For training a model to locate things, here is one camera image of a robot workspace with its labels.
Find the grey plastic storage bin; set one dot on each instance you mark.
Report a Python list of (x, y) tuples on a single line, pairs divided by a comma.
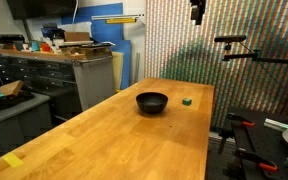
[(15, 121)]

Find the yellow tape piece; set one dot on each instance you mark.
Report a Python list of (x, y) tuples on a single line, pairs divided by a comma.
[(12, 160)]

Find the blue foam board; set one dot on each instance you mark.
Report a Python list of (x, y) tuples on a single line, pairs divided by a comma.
[(112, 33)]

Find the silver aluminium rail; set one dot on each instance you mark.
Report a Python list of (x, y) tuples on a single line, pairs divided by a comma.
[(276, 124)]

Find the black sensor bar device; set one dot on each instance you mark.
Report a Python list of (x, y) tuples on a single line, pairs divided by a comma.
[(8, 38)]

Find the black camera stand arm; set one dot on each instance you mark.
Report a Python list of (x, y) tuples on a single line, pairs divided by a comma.
[(267, 59)]

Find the black wall monitor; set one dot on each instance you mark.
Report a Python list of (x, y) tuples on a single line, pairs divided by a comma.
[(40, 8)]

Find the teal cup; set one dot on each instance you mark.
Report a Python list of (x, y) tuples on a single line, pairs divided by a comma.
[(35, 45)]

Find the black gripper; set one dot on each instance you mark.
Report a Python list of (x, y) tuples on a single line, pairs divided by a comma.
[(197, 6)]

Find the cream foam board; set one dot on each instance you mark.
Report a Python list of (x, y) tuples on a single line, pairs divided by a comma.
[(117, 71)]

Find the flat brown cardboard box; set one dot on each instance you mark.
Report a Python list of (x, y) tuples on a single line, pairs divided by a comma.
[(76, 36)]

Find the black bowl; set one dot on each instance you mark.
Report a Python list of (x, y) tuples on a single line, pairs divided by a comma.
[(152, 102)]

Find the orange container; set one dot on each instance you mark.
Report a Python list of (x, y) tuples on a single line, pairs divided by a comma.
[(45, 47)]

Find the multicoloured striped backdrop panel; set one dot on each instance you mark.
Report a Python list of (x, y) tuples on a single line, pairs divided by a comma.
[(250, 73)]

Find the small green block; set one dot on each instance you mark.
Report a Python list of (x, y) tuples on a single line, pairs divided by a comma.
[(187, 101)]

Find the grey drawer cabinet workbench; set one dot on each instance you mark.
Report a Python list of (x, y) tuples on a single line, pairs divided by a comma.
[(54, 75)]

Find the black perforated mounting platform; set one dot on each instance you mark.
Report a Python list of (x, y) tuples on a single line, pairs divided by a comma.
[(270, 143)]

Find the white wall rail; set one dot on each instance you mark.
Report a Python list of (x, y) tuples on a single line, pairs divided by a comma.
[(117, 16)]

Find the yellow spirit level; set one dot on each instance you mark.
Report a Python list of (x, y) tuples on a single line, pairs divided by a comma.
[(120, 20)]

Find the small brown cardboard box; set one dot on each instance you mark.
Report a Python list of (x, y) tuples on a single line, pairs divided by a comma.
[(11, 88)]

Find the black exterior camera bar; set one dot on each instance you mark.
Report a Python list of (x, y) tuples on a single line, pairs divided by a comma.
[(230, 38)]

